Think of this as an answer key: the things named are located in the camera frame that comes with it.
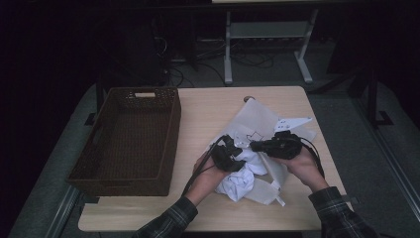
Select white mesh laundry bag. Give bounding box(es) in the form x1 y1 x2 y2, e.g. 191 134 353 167
207 98 318 208

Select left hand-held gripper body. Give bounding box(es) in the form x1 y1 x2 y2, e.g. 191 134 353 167
211 133 250 168

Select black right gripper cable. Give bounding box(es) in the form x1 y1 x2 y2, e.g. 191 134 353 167
299 136 327 179

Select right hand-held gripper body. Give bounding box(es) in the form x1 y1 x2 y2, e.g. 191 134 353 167
263 116 313 161

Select brown woven basket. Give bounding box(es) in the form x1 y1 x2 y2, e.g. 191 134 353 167
65 86 182 197

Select black floor cables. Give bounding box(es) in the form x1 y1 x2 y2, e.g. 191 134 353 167
155 36 275 87

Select person's right hand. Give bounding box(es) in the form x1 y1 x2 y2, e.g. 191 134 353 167
279 148 329 193

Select person's left hand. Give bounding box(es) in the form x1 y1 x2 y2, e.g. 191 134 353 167
192 152 233 200

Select black table leg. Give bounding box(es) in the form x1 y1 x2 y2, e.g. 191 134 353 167
83 82 107 127

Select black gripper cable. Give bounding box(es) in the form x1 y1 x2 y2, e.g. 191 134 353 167
299 136 327 179
180 134 230 198

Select white shirt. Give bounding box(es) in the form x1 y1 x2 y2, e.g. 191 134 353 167
214 148 269 203

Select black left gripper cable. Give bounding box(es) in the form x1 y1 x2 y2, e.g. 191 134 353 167
180 134 230 198

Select white metal desk frame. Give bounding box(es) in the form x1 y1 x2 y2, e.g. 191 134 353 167
223 9 320 85

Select aluminium floor rail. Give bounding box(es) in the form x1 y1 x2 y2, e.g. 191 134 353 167
351 97 420 214
44 185 81 238

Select black metal stand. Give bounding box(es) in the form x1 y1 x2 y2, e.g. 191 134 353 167
310 65 394 129

